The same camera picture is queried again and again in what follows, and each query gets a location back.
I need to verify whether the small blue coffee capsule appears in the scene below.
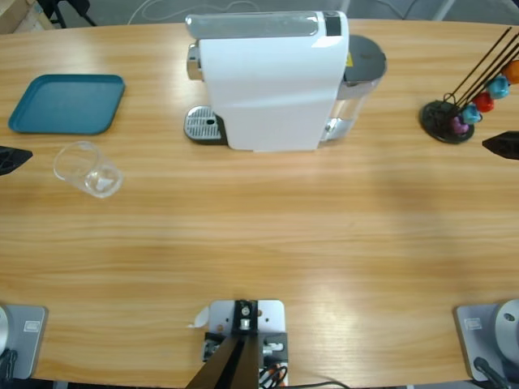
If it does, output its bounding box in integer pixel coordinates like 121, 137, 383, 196
461, 104, 483, 126

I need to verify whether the arm grey base plate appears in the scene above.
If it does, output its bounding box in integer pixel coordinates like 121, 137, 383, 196
453, 298, 519, 383
0, 304, 49, 381

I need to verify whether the red coffee capsule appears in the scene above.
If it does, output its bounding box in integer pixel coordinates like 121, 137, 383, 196
472, 92, 495, 114

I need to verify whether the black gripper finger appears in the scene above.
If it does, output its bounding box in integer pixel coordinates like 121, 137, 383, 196
0, 145, 33, 176
482, 130, 519, 160

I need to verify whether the black base cable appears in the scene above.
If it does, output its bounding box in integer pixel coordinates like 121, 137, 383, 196
473, 356, 510, 389
0, 348, 18, 381

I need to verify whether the white capsule coffee machine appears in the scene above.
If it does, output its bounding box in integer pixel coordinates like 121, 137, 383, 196
184, 10, 350, 154

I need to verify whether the teal plastic tray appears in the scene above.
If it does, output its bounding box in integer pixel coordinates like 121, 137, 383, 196
7, 74, 127, 135

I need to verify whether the purple coffee capsule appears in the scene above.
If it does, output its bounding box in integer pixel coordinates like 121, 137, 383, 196
450, 115, 471, 135

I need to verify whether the orange coffee capsule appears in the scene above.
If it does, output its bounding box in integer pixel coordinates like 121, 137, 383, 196
502, 59, 519, 85

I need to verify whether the black chair frame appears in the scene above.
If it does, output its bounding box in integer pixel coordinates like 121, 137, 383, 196
35, 0, 98, 28

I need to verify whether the white tape tab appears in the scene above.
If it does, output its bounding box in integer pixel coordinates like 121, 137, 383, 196
186, 306, 211, 329

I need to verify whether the clear water tank black lid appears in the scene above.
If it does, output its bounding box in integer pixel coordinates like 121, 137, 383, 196
320, 34, 388, 143

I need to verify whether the black capsule holder with rods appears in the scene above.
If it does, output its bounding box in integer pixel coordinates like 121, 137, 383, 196
419, 26, 519, 145

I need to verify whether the white mount block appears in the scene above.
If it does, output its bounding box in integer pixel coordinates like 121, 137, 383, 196
202, 298, 290, 389

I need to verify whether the white floor cable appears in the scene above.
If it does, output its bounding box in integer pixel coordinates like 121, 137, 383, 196
128, 0, 263, 22

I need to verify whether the black cable under mount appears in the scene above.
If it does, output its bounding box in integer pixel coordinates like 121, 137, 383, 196
283, 378, 350, 389

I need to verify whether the large blue coffee capsule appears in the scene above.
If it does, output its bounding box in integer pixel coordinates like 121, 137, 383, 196
485, 75, 511, 100

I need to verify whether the dark camera post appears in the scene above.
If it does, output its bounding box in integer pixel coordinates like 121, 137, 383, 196
187, 299, 260, 389

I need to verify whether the clear glass cup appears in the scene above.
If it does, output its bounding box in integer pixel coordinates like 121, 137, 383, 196
52, 140, 124, 199

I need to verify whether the brown cardboard box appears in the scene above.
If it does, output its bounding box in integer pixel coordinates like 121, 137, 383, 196
0, 0, 54, 36

